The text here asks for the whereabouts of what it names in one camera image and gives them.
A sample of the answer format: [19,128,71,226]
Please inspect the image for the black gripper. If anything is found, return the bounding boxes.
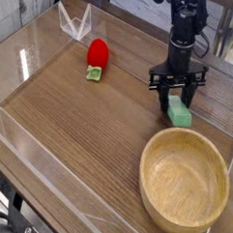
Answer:
[149,61,209,112]

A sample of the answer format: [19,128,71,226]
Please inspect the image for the green stick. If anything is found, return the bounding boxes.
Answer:
[167,95,192,127]

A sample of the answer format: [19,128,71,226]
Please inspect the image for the brown wooden bowl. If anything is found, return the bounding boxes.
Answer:
[139,128,230,233]

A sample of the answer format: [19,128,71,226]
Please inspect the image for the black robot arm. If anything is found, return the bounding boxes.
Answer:
[149,0,210,112]

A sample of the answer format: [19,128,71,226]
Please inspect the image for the background table leg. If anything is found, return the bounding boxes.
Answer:
[213,8,233,58]

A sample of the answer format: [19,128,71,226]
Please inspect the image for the red plush strawberry toy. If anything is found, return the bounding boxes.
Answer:
[87,38,109,81]

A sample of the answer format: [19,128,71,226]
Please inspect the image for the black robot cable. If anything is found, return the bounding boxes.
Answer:
[147,0,214,60]

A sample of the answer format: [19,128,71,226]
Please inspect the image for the clear acrylic corner bracket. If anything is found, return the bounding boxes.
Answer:
[57,2,92,41]

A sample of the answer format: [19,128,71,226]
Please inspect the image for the clear acrylic tray wall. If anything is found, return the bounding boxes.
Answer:
[0,105,140,233]

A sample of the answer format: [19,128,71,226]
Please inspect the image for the black table leg frame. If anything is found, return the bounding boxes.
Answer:
[0,192,39,233]

